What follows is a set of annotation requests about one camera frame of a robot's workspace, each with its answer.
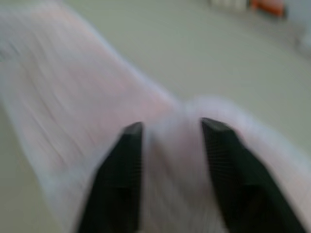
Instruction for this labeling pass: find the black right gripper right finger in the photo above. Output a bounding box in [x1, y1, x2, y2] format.
[200, 117, 307, 233]

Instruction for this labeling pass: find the pale pink towel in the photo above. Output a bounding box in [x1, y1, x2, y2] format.
[0, 1, 311, 233]

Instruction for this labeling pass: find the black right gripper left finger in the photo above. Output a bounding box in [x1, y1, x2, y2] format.
[77, 121, 144, 233]

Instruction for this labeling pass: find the orange object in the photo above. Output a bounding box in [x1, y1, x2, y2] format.
[251, 0, 285, 17]

